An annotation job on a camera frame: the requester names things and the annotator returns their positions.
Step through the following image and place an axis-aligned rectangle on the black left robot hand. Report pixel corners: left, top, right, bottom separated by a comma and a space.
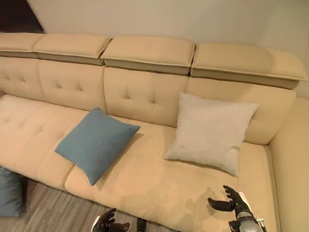
92, 207, 131, 232

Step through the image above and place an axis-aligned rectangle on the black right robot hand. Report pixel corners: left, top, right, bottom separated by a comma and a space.
207, 185, 250, 215

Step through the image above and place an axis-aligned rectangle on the black sofa leg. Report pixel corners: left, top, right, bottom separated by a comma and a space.
136, 217, 147, 232

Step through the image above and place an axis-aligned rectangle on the beige leather sofa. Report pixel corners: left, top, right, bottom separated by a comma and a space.
0, 32, 309, 232

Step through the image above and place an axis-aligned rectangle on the beige sofa headrest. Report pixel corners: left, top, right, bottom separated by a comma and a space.
100, 36, 197, 76
0, 32, 44, 59
32, 33, 113, 66
190, 42, 308, 89

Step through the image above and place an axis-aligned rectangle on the grey striped rug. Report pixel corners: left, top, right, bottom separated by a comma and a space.
0, 178, 219, 232

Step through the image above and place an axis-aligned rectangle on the off-white square cushion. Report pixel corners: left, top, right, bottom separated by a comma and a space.
164, 91, 259, 178

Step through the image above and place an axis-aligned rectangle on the blue square cushion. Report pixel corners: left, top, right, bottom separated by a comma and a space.
0, 166, 25, 218
54, 107, 141, 186

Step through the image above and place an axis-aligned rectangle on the dark brown wooden panel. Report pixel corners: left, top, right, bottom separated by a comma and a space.
0, 0, 44, 34

